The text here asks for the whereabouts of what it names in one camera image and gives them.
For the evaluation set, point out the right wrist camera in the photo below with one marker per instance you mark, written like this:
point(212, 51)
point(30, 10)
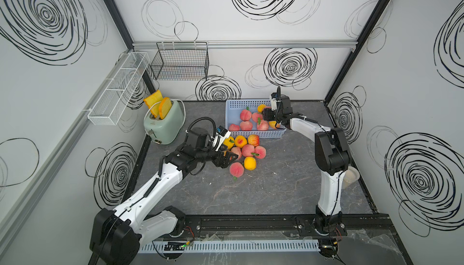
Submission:
point(274, 103)

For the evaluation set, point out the orange yellow peach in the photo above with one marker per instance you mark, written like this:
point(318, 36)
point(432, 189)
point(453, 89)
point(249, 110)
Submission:
point(273, 124)

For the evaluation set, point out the white wire wall shelf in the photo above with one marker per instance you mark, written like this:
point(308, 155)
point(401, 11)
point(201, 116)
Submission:
point(125, 78)

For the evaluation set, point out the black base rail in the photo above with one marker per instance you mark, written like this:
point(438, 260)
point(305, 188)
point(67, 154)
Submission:
point(301, 224)

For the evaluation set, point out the pale pink peach middle left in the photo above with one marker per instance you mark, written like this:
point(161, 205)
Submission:
point(237, 151)

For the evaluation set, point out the red yellow peach by basket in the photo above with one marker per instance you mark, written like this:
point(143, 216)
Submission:
point(253, 140)

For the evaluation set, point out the red orange peach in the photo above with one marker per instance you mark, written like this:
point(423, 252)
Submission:
point(262, 125)

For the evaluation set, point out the black wire wall basket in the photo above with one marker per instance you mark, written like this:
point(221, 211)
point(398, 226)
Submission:
point(181, 61)

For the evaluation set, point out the yellow toast slice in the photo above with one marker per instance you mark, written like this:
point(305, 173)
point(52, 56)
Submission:
point(153, 102)
point(164, 107)

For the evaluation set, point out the white slotted cable duct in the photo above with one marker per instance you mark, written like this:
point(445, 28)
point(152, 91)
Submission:
point(228, 246)

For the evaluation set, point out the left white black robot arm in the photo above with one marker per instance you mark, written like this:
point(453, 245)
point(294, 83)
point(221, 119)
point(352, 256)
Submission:
point(118, 234)

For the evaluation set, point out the mint green toaster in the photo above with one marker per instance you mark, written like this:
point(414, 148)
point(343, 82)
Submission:
point(165, 131)

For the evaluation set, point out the rear yellow toast slice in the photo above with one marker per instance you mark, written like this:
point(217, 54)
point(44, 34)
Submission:
point(153, 102)

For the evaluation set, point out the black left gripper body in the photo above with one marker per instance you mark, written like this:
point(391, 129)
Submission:
point(210, 155)

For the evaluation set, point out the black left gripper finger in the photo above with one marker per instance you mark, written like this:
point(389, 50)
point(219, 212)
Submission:
point(230, 154)
point(226, 162)

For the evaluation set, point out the dark pink peach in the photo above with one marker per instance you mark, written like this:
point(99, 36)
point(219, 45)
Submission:
point(234, 128)

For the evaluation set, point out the front yellow toast slice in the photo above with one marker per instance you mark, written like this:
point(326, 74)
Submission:
point(164, 107)

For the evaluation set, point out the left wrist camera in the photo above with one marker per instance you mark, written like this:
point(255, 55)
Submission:
point(221, 135)

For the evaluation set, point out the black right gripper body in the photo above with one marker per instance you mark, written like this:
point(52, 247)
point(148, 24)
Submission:
point(272, 116)

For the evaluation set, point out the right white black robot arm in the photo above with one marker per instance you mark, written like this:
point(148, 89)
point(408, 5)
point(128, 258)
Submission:
point(332, 157)

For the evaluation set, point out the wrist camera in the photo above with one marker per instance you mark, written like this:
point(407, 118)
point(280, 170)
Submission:
point(221, 135)
point(274, 103)

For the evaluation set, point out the light blue plastic basket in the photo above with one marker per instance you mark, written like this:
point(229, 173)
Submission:
point(232, 116)

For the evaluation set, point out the pink peach with leaf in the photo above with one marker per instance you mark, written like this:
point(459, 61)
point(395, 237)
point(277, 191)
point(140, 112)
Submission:
point(259, 152)

